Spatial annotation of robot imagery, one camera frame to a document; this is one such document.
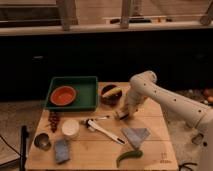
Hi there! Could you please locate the green plastic tray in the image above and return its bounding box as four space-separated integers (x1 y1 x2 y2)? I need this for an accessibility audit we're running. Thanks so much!
45 76 98 112

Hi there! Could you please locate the white paper cup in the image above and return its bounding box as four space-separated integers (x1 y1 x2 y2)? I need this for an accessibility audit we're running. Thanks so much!
61 119 80 139

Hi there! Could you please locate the dark red grape bunch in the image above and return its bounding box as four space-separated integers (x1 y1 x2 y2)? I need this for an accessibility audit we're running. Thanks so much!
48 112 59 133

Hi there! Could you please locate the dark wooden bowl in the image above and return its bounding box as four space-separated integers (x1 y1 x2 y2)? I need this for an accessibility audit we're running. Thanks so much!
100 84 122 106

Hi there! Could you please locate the green chili pepper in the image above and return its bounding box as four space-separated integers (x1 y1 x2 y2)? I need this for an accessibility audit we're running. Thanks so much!
116 150 143 167

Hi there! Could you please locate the blue sponge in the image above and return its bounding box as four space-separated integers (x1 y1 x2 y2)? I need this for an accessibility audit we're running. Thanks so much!
54 139 70 164

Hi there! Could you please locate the grey folded cloth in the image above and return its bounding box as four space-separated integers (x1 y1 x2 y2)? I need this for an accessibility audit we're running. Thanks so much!
121 128 150 149

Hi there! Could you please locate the wooden board eraser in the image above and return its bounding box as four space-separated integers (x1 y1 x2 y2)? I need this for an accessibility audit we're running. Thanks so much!
115 110 129 120

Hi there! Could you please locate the white handled tool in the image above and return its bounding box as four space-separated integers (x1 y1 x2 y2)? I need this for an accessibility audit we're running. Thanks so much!
86 119 125 145

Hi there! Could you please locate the silver spoon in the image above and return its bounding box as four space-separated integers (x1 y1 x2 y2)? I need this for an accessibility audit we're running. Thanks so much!
79 115 111 125

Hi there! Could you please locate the orange bowl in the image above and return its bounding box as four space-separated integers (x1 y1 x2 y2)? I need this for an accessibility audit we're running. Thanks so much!
50 86 77 106

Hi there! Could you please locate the small metal cup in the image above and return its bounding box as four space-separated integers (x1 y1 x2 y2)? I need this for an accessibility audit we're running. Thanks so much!
34 133 51 150

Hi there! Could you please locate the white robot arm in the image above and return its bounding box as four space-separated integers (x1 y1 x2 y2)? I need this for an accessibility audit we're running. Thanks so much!
118 71 213 171

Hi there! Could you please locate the black stand post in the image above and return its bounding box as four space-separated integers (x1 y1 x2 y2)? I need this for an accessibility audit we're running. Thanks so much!
19 125 28 171

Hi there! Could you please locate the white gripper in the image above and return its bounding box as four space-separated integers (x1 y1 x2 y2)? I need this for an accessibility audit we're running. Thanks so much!
121 100 139 117

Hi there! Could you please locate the yellow corn cob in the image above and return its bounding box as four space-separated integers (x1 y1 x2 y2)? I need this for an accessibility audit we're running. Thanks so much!
102 87 121 98

